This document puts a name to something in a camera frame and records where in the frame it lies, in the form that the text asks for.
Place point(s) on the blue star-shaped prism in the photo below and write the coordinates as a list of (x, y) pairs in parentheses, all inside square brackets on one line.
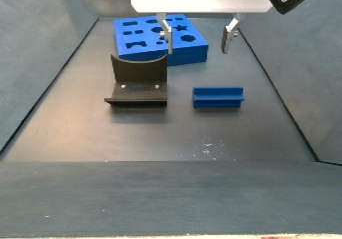
[(217, 97)]

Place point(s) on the black curved fixture stand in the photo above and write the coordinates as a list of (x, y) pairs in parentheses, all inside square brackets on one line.
[(140, 83)]

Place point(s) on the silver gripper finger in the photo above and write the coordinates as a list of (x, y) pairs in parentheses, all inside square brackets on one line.
[(166, 33), (229, 31)]

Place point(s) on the blue foam shape-hole block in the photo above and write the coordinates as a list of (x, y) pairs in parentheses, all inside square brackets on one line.
[(139, 42)]

